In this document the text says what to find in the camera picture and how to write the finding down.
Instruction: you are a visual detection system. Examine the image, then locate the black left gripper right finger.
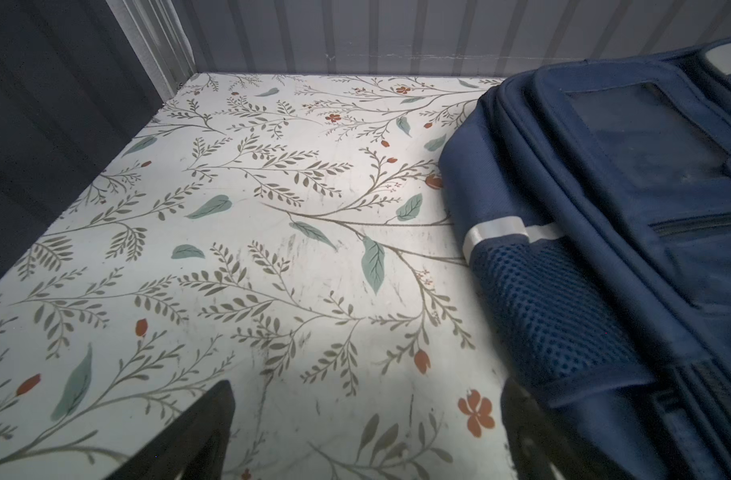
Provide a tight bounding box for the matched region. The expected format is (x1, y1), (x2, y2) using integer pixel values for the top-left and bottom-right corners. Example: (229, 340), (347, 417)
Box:
(501, 377), (617, 479)

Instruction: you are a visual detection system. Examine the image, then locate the navy blue student backpack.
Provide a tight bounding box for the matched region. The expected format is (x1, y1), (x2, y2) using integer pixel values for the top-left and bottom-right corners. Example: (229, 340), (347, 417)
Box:
(439, 38), (731, 479)

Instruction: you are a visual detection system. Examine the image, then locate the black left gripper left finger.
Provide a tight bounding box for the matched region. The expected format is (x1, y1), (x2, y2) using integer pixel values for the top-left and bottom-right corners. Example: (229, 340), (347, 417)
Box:
(109, 380), (236, 479)

